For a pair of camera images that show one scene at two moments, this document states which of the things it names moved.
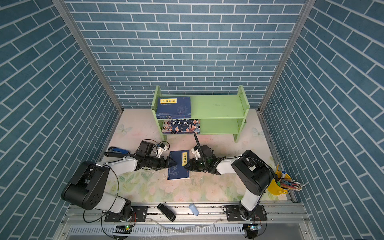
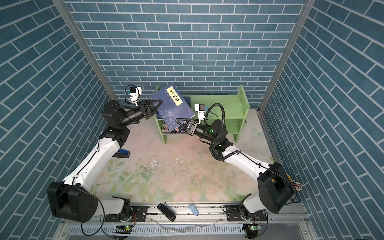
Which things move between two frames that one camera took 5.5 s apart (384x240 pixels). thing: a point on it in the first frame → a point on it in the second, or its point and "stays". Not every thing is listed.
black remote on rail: [167, 212] stays
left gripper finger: [169, 162] → [156, 102]
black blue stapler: [113, 151] stays
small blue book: [179, 171] → [174, 106]
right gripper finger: [191, 168] → [185, 130]
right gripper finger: [191, 163] → [184, 121]
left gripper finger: [166, 168] → [153, 115]
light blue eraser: [193, 209] stays
